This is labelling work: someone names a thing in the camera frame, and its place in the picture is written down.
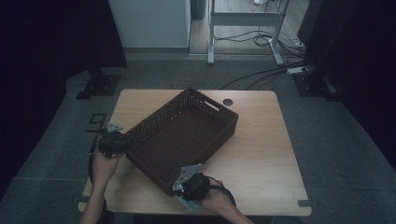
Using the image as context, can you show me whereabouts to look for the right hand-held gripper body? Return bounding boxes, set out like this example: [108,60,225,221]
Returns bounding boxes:
[172,162,213,202]

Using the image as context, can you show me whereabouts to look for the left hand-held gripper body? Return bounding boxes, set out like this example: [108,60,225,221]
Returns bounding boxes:
[97,121,129,158]

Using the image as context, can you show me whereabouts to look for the brown woven basket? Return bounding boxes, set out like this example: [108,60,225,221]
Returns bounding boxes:
[122,87,240,198]

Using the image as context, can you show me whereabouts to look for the person's left hand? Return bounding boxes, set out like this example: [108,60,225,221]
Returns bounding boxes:
[92,147,125,188]

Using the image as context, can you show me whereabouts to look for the person's right hand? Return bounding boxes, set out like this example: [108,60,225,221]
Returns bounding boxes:
[199,178,236,216]

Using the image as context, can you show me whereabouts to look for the black stand base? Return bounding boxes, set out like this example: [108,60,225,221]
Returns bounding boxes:
[292,72,342,102]
[75,66,121,101]

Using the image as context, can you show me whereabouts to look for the dark curtain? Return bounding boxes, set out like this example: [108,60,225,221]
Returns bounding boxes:
[0,0,128,194]
[297,0,396,172]

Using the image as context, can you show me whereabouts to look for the white cabinet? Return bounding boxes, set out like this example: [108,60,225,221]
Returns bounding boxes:
[107,0,191,49]

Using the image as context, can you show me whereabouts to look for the white power strip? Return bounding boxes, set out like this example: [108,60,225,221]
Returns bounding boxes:
[286,65,310,76]

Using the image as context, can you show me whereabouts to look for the black floor cables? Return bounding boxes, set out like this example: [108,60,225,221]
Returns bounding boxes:
[214,29,313,91]

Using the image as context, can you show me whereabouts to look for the white metal desk frame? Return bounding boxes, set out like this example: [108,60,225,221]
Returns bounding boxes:
[206,0,291,66]

